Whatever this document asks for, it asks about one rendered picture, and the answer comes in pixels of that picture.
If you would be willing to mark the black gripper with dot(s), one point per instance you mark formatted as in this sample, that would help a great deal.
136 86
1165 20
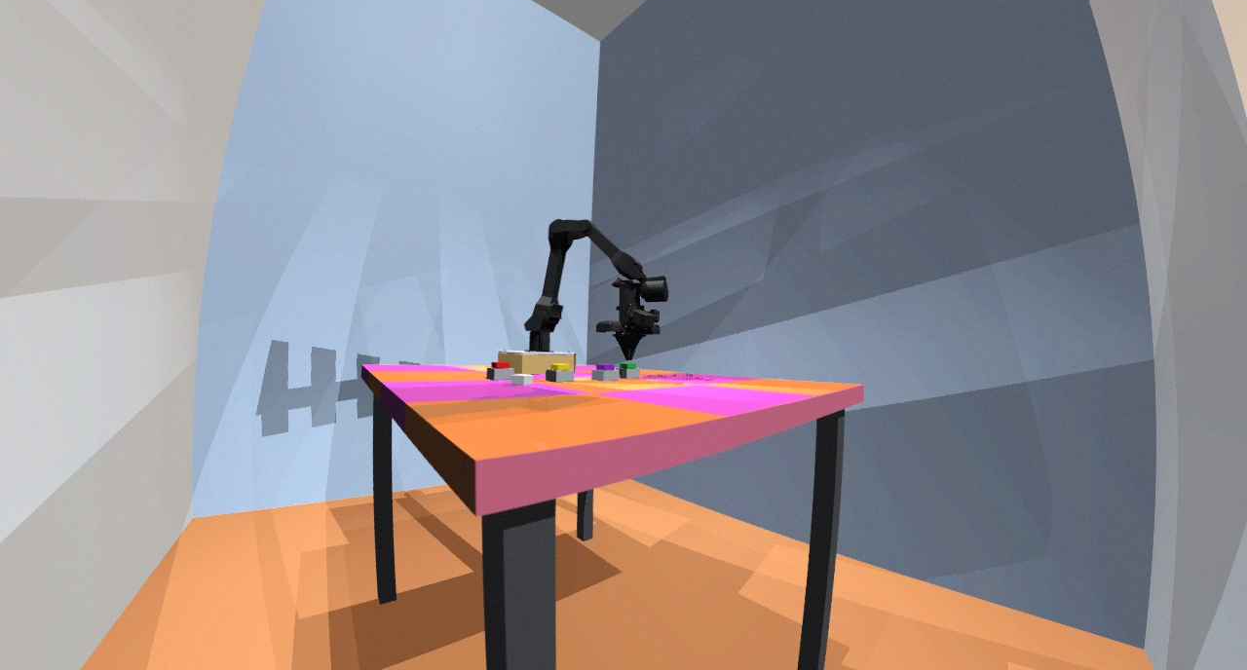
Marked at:
627 337

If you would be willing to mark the yellow button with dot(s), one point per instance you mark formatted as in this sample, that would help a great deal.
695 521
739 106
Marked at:
559 373

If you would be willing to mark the purple button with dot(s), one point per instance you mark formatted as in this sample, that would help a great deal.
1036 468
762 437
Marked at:
605 373

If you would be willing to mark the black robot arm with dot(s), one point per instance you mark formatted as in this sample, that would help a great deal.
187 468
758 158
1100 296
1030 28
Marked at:
547 312

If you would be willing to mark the red button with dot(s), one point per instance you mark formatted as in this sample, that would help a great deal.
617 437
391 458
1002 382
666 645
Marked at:
499 371

